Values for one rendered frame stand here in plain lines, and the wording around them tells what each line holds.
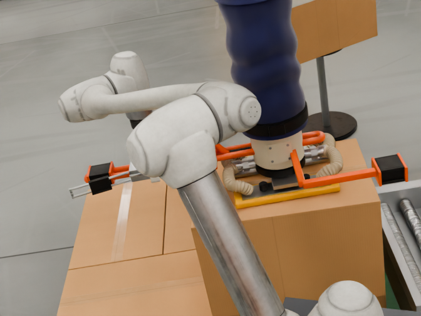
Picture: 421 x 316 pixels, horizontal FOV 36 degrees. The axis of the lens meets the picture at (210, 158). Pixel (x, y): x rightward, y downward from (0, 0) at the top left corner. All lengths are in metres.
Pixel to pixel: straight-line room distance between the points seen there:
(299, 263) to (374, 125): 2.33
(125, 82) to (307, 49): 2.03
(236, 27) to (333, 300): 0.81
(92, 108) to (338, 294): 0.85
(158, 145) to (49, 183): 3.15
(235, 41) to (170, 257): 1.05
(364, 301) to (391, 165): 0.51
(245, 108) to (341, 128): 2.89
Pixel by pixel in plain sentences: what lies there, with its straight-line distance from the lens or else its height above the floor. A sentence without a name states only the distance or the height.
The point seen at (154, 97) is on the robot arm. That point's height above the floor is 1.45.
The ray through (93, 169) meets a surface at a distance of 2.19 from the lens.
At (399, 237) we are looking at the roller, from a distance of 2.53.
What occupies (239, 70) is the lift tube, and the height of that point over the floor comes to 1.39.
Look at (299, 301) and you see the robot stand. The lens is 2.01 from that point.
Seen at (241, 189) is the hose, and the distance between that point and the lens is 2.07.
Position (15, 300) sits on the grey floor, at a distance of 3.60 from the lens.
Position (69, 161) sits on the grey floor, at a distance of 4.68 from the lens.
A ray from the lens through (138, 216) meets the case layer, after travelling 2.89.
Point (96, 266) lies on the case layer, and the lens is 2.68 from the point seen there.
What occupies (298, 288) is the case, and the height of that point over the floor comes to 0.63.
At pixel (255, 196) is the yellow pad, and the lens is 2.08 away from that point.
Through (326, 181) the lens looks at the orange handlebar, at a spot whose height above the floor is 1.08.
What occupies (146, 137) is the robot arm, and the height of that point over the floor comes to 1.51.
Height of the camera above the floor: 2.15
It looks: 30 degrees down
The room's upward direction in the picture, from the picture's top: 12 degrees counter-clockwise
